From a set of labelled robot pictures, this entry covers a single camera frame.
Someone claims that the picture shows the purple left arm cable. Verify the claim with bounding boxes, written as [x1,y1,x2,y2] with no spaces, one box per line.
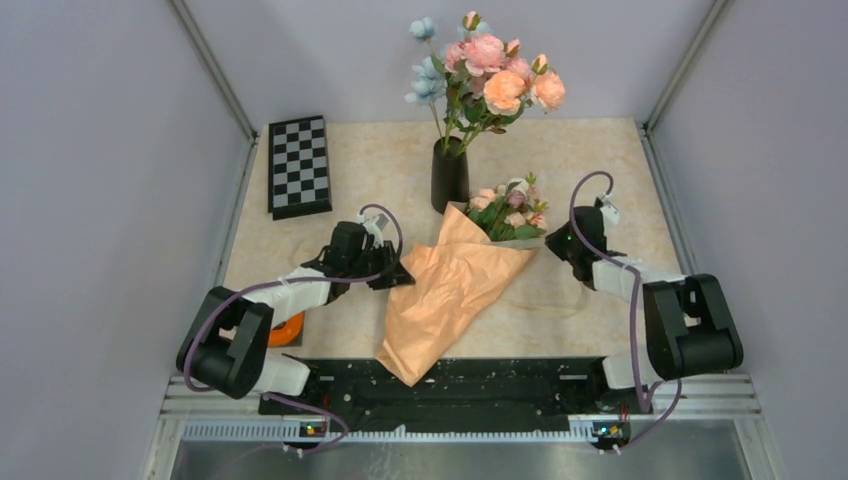
[182,202,405,458]

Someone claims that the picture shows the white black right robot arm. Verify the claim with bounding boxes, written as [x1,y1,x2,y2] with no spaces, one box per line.
[545,200,744,412]

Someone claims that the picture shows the aluminium frame rail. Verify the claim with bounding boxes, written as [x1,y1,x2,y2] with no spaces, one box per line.
[145,371,785,479]
[642,0,734,137]
[165,0,257,143]

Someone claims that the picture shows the black cylindrical vase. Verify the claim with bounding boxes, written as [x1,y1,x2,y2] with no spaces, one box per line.
[430,136,469,214]

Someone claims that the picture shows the black grey chessboard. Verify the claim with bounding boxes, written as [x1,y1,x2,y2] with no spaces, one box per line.
[267,115,332,220]

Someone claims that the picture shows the pink orange blue flowers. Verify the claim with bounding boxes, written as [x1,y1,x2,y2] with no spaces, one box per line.
[405,11,566,157]

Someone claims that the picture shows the aluminium front frame rail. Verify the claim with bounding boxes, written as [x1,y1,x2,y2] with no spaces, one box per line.
[145,371,785,479]

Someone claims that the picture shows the orange paper bouquet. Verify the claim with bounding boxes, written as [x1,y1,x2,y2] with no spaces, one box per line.
[376,172,548,387]

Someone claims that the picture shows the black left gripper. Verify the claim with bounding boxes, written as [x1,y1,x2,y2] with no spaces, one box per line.
[348,240,415,290]

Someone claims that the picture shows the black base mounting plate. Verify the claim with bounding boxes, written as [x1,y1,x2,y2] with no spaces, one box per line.
[296,357,641,434]

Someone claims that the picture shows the aluminium frame rail left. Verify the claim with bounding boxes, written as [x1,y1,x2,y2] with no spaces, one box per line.
[165,0,257,143]

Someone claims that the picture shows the orange curved toy track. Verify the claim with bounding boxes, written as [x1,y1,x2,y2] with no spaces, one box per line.
[268,312,305,348]

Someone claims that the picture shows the aluminium frame rail right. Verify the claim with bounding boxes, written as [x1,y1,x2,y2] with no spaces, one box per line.
[642,0,734,137]

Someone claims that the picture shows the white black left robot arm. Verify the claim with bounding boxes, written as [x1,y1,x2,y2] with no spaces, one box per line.
[176,204,415,414]

